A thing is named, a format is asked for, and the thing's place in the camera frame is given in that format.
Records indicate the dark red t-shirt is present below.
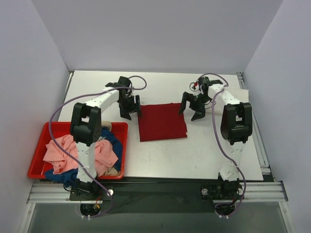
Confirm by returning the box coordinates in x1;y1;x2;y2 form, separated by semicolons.
138;103;187;142

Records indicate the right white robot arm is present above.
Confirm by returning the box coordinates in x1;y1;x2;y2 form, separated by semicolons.
179;74;253;201

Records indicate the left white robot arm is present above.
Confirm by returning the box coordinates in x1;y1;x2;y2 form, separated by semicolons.
70;75;141;200

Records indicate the beige t-shirt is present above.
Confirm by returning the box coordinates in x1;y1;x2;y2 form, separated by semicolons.
102;121;120;176

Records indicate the pink t-shirt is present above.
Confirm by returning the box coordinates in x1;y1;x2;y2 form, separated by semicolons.
42;134;120;177

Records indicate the navy blue t-shirt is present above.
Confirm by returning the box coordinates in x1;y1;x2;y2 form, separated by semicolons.
44;128;123;188

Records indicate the red plastic bin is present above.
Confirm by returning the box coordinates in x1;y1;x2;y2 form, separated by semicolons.
27;121;128;180

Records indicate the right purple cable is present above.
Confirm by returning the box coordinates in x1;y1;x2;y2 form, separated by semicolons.
198;73;246;216

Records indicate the purple cable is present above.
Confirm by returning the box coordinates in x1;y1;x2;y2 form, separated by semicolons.
48;75;148;218
198;73;246;216

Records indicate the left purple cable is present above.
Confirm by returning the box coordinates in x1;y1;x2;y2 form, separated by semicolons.
48;75;148;218

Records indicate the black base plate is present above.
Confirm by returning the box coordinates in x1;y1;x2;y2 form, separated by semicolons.
69;177;238;214

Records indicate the aluminium frame rail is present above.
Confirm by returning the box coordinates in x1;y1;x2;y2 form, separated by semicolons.
244;182;288;202

